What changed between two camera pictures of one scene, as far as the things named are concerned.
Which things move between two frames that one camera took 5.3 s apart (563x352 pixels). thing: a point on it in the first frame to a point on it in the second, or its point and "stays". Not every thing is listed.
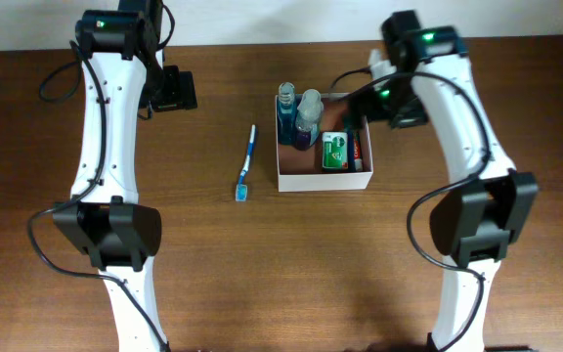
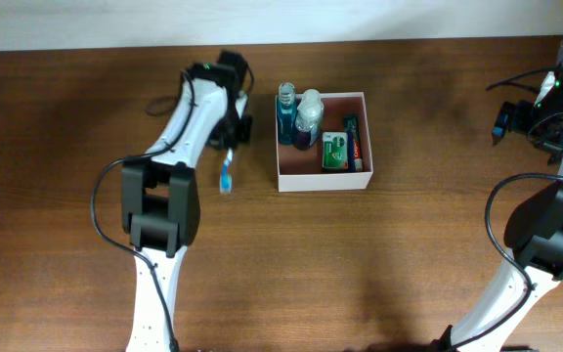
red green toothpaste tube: (358, 161) stays
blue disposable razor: (351, 153) stays
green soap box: (335, 151) stays
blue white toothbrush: (241, 189) to (226, 178)
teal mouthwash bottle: (287, 110) stays
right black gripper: (415, 114) to (518, 123)
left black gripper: (181, 90) to (243, 133)
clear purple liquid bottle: (308, 117) stays
